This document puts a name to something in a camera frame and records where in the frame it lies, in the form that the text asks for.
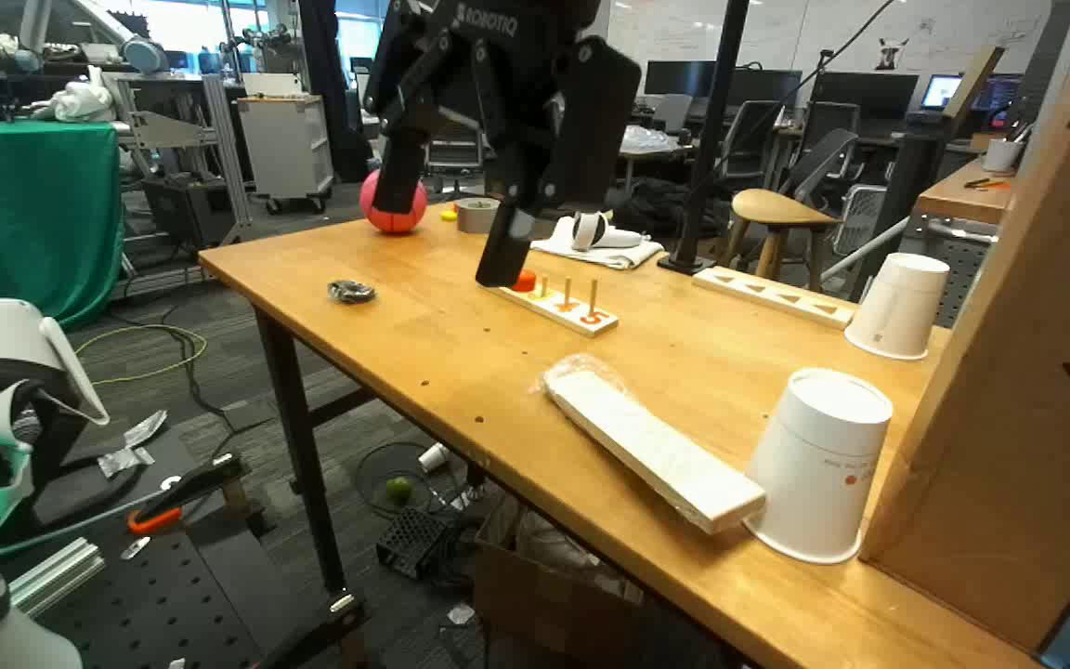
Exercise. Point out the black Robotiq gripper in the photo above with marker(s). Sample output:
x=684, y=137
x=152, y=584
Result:
x=483, y=40

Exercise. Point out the small yellow object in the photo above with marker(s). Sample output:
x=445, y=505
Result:
x=447, y=212

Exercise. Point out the white black round device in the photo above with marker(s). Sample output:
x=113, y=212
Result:
x=587, y=231

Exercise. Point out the pink basketball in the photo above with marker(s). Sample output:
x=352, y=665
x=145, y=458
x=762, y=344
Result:
x=393, y=221

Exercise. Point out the numbered wooden peg board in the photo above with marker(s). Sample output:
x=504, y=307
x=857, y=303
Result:
x=573, y=309

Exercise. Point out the crumpled foil ball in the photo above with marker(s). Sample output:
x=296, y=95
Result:
x=352, y=292

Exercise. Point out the white bin cart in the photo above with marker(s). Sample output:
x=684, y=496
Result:
x=282, y=146

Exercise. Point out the grey office chair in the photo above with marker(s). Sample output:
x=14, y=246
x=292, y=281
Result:
x=753, y=137

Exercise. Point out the round wooden stool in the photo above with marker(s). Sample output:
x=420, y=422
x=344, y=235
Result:
x=783, y=210

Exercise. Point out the wooden board with holes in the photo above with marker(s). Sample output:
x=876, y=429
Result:
x=776, y=294

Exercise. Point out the white wrapped wooden plank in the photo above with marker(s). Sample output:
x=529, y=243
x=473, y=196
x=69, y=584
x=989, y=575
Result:
x=650, y=447

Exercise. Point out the small green ball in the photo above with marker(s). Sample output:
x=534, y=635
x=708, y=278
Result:
x=400, y=492

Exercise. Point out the white paper cup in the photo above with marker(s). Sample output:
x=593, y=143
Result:
x=817, y=465
x=898, y=307

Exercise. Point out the small lit monitor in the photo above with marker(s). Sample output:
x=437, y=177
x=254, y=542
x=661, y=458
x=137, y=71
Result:
x=942, y=91

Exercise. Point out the wooden side desk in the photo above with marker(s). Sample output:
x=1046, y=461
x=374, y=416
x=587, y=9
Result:
x=965, y=193

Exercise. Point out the silver metal hand tool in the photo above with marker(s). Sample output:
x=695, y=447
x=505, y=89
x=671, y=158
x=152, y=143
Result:
x=130, y=443

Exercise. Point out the green cloth cover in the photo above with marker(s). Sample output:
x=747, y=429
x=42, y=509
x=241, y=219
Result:
x=27, y=210

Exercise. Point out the black perforated plate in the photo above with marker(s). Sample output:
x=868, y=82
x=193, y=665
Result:
x=177, y=598

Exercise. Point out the large cardboard box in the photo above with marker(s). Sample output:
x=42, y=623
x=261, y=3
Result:
x=1030, y=373

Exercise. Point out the silver aluminium extrusion bar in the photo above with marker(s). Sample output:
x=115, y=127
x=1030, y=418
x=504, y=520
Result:
x=52, y=579

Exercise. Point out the black camera stand pole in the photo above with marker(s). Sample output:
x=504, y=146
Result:
x=712, y=124

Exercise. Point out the black table leg frame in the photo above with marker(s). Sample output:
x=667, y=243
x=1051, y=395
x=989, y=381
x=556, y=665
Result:
x=297, y=432

